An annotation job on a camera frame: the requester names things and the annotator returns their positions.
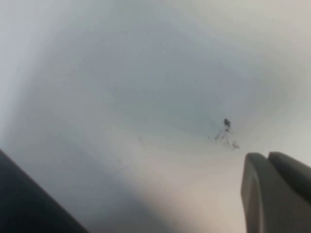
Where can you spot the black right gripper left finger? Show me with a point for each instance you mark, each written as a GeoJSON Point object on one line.
{"type": "Point", "coordinates": [262, 199]}

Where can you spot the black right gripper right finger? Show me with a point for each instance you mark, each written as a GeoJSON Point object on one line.
{"type": "Point", "coordinates": [294, 170]}

